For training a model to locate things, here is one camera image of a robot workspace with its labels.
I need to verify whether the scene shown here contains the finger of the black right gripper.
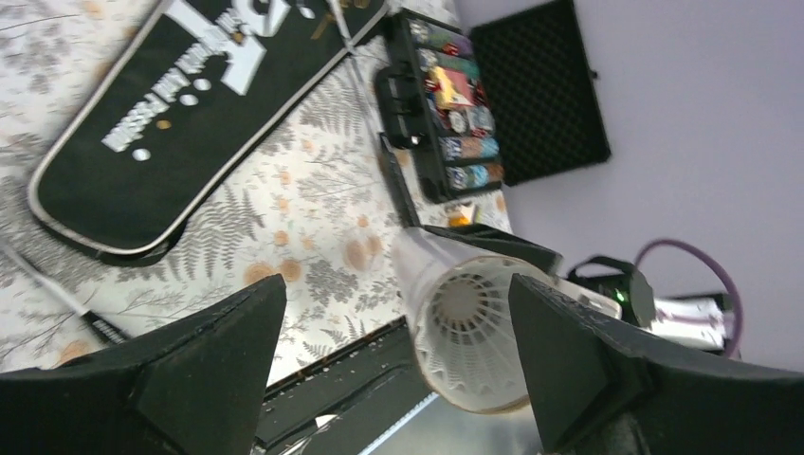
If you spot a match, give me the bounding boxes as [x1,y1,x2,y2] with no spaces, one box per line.
[424,224,563,275]

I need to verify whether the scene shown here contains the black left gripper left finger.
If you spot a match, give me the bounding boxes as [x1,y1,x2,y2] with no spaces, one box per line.
[1,275,287,454]

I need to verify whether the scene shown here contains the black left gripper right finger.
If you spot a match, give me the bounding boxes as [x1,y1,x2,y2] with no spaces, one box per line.
[509,275,803,454]

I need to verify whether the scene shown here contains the white shuttlecock tube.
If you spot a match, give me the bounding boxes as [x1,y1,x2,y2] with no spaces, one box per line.
[391,227,546,414]

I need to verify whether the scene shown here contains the white shuttlecock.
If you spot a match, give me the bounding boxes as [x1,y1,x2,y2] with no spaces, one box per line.
[414,271,527,413]

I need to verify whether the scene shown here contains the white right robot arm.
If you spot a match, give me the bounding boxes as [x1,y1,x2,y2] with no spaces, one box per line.
[424,225,744,359]

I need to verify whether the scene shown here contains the black poker chip case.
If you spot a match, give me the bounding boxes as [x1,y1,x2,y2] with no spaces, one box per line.
[375,1,612,203]

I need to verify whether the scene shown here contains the red playing card box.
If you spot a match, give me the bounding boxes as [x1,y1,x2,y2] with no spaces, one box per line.
[429,66,476,110]

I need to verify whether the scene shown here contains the floral table mat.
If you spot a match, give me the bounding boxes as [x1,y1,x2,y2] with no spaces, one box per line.
[0,0,517,388]

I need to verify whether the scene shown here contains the black racket cover bag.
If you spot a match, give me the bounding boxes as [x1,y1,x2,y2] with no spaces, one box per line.
[27,1,389,266]

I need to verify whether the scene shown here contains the white racket black handle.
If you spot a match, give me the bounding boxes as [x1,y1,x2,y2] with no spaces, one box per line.
[1,240,132,345]

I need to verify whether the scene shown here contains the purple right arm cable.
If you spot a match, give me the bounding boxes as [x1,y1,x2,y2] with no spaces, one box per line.
[634,238,744,359]

